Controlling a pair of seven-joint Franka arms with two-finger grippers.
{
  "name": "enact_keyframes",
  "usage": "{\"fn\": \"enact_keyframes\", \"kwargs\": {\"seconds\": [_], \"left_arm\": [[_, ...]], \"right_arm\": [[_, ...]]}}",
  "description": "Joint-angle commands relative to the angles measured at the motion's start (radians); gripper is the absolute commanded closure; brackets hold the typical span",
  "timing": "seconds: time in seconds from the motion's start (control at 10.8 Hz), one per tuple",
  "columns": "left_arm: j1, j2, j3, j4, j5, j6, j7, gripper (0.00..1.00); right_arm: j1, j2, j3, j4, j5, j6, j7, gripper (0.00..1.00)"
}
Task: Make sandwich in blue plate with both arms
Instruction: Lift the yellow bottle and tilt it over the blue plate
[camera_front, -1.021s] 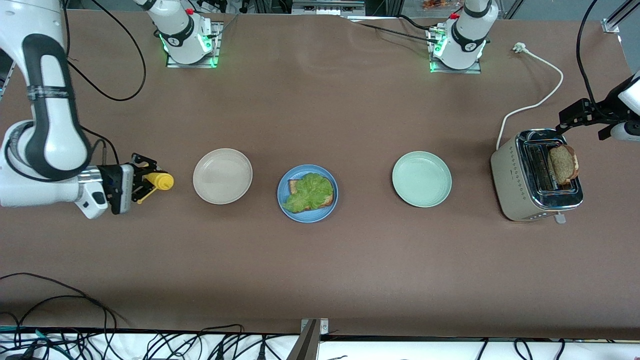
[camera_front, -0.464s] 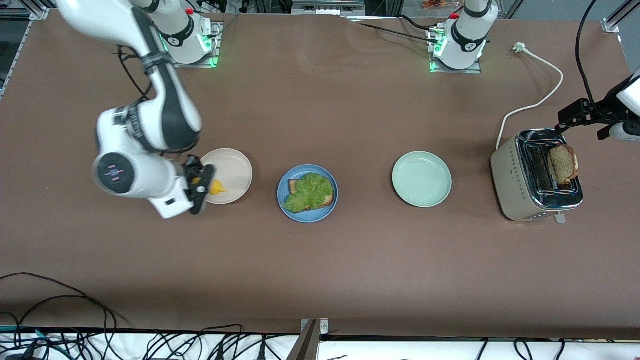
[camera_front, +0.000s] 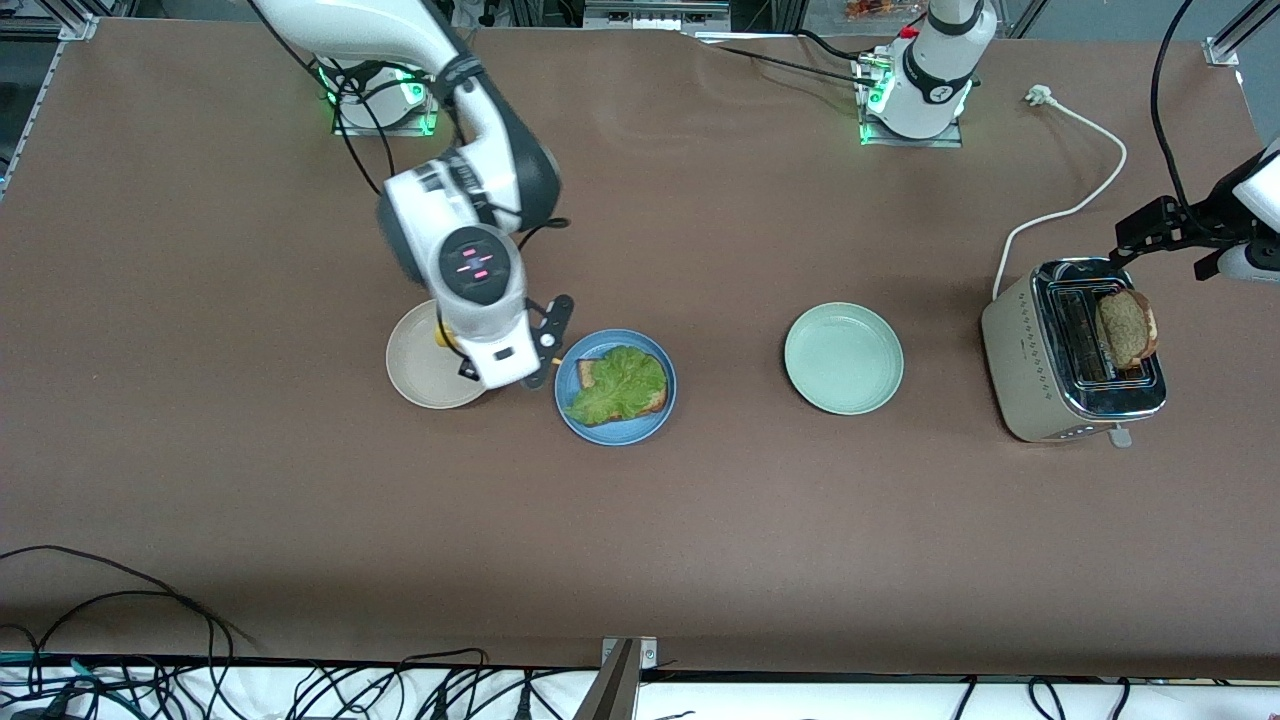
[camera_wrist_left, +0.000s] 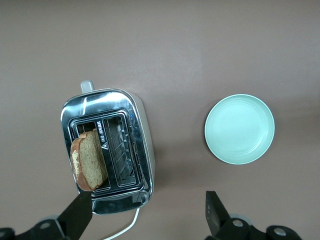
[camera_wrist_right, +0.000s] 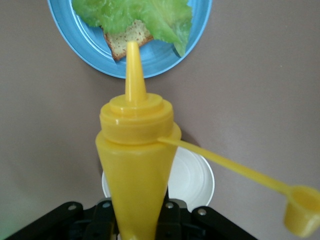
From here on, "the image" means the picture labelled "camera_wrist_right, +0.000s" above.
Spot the blue round plate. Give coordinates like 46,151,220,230
46,0,213,80

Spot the green lettuce leaf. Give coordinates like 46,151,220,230
71,0,194,58

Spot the yellow squeeze bottle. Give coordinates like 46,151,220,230
94,41,320,240

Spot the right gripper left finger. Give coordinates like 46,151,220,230
4,199,121,240

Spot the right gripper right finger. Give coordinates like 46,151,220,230
154,197,258,240

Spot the beige round plate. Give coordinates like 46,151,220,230
101,146,216,208

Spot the brown bread slice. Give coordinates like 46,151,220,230
103,19,155,62

